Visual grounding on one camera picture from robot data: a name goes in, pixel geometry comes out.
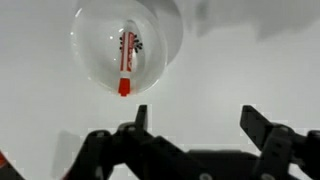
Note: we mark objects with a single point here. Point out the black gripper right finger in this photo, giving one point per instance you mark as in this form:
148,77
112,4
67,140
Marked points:
276,150

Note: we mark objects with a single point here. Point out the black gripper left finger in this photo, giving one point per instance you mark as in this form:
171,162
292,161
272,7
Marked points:
100,150

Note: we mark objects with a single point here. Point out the white round bowl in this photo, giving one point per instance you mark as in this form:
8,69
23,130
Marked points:
96,50

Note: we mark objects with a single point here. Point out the red and white marker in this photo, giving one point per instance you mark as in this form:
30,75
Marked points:
126,56

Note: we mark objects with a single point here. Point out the red and white cardboard box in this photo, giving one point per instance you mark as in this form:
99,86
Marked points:
2,160

